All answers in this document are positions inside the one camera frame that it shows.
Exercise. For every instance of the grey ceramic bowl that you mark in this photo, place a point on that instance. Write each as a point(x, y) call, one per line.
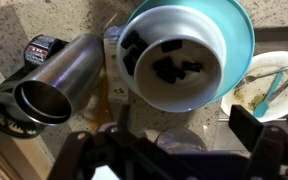
point(203, 43)

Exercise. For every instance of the black mug with label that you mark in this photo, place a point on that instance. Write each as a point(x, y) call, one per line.
point(12, 121)

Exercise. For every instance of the teal spatula wooden handle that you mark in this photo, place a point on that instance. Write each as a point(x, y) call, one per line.
point(262, 107)

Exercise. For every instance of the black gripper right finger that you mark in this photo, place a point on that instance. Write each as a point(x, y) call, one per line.
point(268, 144)

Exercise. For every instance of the white paper carton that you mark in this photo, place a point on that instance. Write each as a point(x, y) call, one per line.
point(117, 90)

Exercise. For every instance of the teal plate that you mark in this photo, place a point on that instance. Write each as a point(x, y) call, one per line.
point(236, 27)

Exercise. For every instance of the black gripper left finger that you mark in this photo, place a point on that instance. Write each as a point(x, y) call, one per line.
point(82, 153)

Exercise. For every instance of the stainless steel tumbler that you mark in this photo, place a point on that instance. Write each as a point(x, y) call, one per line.
point(54, 91)

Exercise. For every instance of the dark knife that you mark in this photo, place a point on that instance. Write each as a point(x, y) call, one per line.
point(278, 92)

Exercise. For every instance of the white dirty plate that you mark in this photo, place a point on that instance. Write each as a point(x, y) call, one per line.
point(251, 94)

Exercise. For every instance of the black food pieces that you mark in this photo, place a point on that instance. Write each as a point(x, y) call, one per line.
point(165, 67)

